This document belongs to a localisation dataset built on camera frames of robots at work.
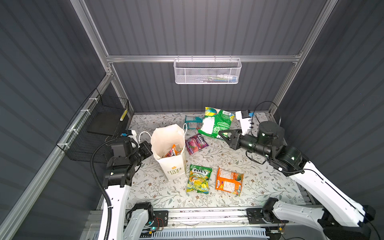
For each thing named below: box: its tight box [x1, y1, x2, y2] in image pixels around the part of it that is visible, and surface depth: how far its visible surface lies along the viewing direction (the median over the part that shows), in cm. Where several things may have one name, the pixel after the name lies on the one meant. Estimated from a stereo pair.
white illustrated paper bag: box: [138, 123, 188, 181], surface depth 80 cm
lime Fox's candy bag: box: [186, 164, 213, 195], surface depth 85 cm
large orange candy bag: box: [215, 167, 244, 197], surface depth 85 cm
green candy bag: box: [198, 107, 235, 140], surface depth 62 cm
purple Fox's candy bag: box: [185, 133, 209, 155], surface depth 101 cm
